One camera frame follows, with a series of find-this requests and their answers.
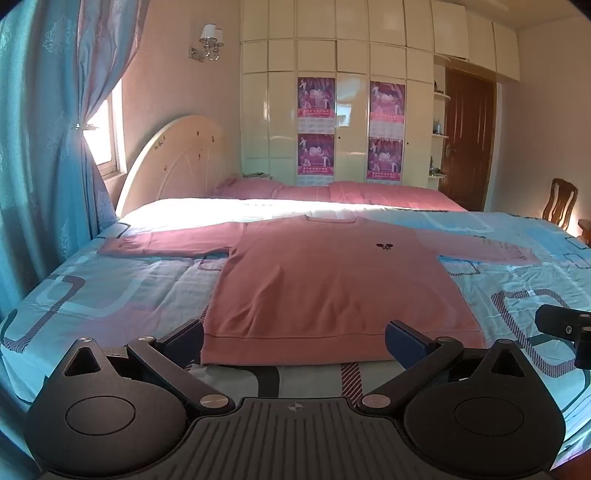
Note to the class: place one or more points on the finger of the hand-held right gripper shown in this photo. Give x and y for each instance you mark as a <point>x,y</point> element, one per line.
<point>554,321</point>
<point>584,353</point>

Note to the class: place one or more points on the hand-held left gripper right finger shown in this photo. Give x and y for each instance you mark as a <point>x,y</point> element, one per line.
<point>406,341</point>

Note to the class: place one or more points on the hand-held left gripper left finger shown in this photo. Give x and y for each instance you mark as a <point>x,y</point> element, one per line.
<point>184,339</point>

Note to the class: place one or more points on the pink long-sleeved sweater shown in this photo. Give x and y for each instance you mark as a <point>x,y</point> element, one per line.
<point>323,286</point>

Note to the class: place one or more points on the bed with blue patterned quilt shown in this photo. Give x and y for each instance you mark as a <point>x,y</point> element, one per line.
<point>92,286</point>

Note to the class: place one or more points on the wooden chair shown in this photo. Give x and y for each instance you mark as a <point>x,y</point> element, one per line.
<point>558,201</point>

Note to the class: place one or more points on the pink pillow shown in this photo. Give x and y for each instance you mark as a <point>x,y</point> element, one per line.
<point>392,196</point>
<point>251,188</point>

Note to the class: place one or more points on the cream arched headboard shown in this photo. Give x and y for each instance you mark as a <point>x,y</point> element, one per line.
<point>175,161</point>

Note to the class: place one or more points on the flat dark object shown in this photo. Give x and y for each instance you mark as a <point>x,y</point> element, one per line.
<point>254,175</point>

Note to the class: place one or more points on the brown wooden door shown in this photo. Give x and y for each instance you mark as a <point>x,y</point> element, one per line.
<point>468,138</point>

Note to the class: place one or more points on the white corner shelves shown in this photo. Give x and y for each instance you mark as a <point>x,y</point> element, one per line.
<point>441,135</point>

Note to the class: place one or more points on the window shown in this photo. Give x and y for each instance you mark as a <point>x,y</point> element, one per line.
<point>104,134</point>

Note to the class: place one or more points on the curtain tieback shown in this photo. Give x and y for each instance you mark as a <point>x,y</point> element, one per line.
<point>79,125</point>

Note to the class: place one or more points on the cream glossy wardrobe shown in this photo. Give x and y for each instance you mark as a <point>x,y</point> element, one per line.
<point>277,115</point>

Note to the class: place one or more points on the blue patterned curtain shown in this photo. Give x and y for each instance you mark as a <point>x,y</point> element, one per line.
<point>41,138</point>

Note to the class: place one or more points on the purple wall poster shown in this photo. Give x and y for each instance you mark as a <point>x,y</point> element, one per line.
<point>387,104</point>
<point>385,159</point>
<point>316,99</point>
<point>316,157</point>

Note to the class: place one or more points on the wall lamp with white shades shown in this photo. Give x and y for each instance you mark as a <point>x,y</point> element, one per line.
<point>210,41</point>

